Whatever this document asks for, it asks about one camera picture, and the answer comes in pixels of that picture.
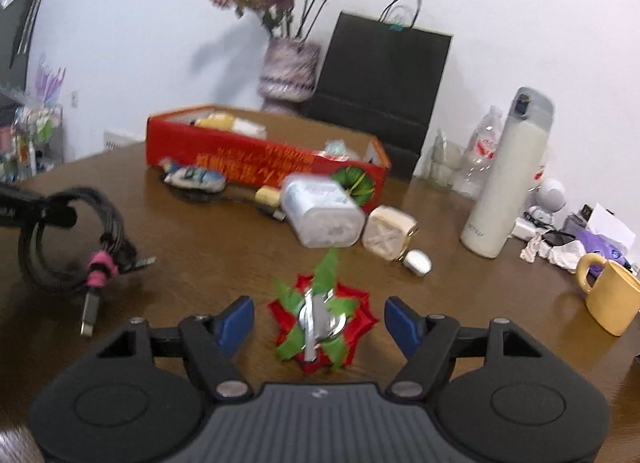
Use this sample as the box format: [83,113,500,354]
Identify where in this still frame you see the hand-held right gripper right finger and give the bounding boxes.
[384,295,543,401]

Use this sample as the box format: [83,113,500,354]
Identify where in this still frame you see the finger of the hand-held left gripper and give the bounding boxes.
[0,182,51,206]
[10,202,77,230]

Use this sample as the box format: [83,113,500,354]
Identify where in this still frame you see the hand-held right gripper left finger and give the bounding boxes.
[97,295,256,401]

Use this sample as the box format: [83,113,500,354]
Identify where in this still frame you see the red fabric flower hair clip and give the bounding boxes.
[266,248,378,375]

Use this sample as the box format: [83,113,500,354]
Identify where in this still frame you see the black braided cable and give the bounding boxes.
[17,186,157,339]

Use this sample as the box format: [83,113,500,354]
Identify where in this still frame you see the white earbud case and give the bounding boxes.
[402,249,433,276]

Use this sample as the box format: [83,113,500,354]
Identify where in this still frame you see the cream square case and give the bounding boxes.
[361,204,418,262]

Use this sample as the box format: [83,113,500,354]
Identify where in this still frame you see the blue and white fish toy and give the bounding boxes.
[159,157,228,194]

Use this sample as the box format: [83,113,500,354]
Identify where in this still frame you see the red cardboard box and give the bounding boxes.
[145,103,391,214]

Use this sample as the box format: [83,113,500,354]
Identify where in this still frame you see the clear iridescent plastic bag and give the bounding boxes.
[322,140,361,161]

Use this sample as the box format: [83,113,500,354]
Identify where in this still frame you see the yellow and white plush toy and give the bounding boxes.
[194,112,267,140]

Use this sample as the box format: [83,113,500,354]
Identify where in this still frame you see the brown wooden desktop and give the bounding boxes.
[0,106,640,463]

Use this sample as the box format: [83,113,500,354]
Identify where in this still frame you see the purple plastic hangers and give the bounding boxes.
[35,56,66,106]

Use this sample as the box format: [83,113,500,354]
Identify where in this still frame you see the crumpled white tissue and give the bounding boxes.
[520,233,586,271]

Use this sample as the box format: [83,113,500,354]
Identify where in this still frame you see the clear glass cup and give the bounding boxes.
[426,129,466,192]

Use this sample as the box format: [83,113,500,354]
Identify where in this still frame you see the white thermos flask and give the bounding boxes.
[460,87,555,259]

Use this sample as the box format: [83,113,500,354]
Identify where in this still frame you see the clear water bottle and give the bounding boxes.
[532,153,551,194]
[457,106,505,200]

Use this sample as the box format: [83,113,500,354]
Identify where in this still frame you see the yellow mug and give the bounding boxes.
[575,253,640,336]

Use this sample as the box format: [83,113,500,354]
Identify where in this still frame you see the purple plastic item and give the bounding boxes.
[575,228,636,276]

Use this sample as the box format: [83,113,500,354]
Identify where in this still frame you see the white paper card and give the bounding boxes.
[585,203,637,246]

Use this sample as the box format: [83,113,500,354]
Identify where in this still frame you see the black paper bag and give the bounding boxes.
[300,0,453,181]

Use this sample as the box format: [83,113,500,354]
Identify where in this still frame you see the purple ceramic vase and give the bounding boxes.
[257,38,322,116]

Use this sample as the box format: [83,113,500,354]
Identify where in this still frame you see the wire storage rack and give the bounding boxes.
[0,103,66,184]

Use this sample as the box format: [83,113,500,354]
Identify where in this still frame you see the dark wall panel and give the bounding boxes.
[0,0,51,111]

